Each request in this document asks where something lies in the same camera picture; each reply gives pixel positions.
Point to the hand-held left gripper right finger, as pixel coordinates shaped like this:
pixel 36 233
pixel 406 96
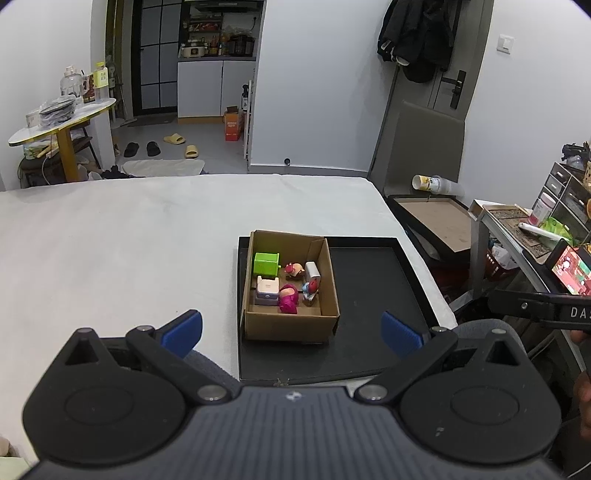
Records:
pixel 399 334

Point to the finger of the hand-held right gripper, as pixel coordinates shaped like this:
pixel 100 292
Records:
pixel 517 304

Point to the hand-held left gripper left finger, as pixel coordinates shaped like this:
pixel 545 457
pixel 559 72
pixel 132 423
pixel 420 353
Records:
pixel 183 330

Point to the pale cube figure toy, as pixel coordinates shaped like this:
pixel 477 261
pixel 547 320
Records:
pixel 268 290

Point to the red hat figure toy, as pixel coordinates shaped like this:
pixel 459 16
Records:
pixel 311 288

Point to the brown cardboard box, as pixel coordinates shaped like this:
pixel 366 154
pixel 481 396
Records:
pixel 286 327

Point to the green cube toy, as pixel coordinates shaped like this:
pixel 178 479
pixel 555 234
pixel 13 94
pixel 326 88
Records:
pixel 265 264

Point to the magenta figure toy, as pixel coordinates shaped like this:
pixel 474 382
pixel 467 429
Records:
pixel 288 303

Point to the white charger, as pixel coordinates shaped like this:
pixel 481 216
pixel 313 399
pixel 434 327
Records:
pixel 311 270

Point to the small brown figure toy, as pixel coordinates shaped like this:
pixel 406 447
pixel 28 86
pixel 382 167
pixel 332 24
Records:
pixel 294 270

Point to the person's right hand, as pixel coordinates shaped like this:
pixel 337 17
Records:
pixel 582 337

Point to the red storage basket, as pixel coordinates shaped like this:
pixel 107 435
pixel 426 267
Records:
pixel 501 265

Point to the phone with lit screen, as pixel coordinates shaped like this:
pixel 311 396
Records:
pixel 572 270

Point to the black tray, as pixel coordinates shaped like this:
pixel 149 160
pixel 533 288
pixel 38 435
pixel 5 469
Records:
pixel 369 300

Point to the person's left grey trouser leg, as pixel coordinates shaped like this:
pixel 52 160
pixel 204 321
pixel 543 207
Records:
pixel 212 367

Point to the grey side table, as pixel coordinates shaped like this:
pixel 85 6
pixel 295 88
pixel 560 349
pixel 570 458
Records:
pixel 508 240

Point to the white tube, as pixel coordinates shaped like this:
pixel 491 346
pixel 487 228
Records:
pixel 540 231

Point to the green packet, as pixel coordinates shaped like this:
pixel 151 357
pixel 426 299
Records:
pixel 556 228

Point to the patterned brown mat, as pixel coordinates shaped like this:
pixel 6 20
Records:
pixel 508 217

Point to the pink and white jar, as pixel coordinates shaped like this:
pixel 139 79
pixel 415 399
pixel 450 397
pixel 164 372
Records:
pixel 541 210

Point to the grey drawer organizer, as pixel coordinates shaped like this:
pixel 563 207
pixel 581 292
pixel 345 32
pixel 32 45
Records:
pixel 570 198

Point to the stack of paper cups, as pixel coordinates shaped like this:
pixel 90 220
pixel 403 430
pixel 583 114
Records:
pixel 438 184

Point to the white floor mat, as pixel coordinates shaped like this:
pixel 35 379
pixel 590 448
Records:
pixel 161 167

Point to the yellow slipper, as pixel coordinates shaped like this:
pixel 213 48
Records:
pixel 174 138
pixel 191 151

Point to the black slipper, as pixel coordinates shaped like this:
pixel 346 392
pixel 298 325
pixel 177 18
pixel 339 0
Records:
pixel 131 149
pixel 153 148

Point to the grey leaning panel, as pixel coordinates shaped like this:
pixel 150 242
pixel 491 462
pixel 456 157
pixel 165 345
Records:
pixel 415 147

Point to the orange cardboard box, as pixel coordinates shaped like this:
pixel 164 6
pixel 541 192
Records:
pixel 233 127

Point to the dark chair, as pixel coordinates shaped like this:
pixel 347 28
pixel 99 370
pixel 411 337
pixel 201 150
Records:
pixel 81 145

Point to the black spray bottle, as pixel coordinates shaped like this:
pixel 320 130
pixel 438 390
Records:
pixel 246 99

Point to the round table with yellow leg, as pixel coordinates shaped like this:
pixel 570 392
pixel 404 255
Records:
pixel 64 122

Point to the white cabinet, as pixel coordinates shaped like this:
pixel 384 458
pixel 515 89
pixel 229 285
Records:
pixel 203 90

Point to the bag of dark plates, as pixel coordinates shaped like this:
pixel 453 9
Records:
pixel 57 111

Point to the brown package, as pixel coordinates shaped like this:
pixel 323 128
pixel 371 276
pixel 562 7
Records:
pixel 89 90

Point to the yellow-green bottle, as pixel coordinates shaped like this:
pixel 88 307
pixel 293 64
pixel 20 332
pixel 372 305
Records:
pixel 101 83

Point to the grey door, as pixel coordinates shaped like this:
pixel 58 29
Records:
pixel 471 41

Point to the clear water jug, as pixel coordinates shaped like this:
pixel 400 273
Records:
pixel 71 83

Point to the black framed glass door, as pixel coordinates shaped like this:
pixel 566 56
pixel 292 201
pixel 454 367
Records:
pixel 154 60

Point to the white rice cooker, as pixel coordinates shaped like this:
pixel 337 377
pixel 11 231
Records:
pixel 193 50

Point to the black jacket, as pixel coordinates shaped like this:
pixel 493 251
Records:
pixel 418 37

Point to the black frame with brown board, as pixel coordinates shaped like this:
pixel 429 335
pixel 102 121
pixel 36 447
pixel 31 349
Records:
pixel 438 221

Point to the white light switch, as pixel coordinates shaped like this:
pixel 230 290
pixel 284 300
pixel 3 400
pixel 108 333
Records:
pixel 505 44

